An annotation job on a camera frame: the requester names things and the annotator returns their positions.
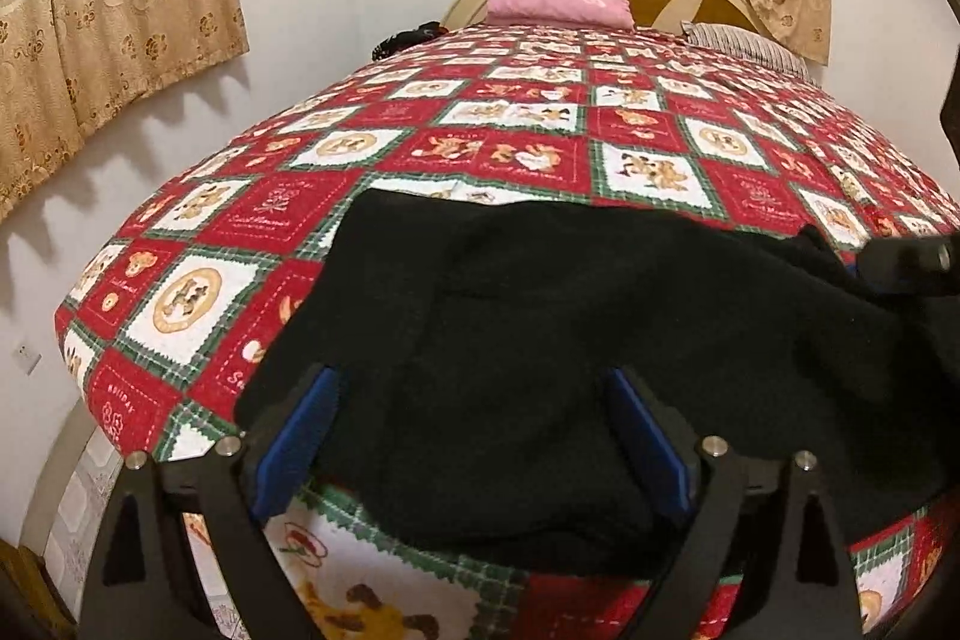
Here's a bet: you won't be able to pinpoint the black object at bedside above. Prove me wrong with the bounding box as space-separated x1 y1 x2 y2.
371 21 449 62

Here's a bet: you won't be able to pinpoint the pink folded blanket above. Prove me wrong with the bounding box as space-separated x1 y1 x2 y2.
485 0 635 29

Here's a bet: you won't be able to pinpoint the white wall socket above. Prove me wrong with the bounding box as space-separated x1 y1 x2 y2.
11 341 41 377

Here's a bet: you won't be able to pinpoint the striped pillow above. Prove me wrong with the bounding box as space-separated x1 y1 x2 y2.
682 21 811 81

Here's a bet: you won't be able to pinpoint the red patchwork teddy bedspread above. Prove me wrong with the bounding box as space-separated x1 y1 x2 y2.
55 26 958 638

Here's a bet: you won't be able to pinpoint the beige curtain side window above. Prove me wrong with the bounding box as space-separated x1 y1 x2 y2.
2 0 249 213

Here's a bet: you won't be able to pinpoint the black pants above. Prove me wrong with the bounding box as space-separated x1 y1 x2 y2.
235 190 958 576

